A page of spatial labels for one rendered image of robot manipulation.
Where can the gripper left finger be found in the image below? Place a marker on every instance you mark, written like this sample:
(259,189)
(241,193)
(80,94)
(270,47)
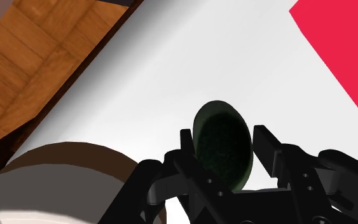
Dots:
(178,173)

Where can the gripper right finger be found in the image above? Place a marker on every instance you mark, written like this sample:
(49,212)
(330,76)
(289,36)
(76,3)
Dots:
(302,173)

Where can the dark green bowl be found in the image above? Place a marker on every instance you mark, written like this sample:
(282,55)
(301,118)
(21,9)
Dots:
(222,145)

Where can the brown rimmed grey plate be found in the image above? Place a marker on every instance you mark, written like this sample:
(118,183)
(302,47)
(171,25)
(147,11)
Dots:
(57,183)

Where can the red robot stand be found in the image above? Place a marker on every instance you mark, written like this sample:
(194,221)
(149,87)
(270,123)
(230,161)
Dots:
(343,40)

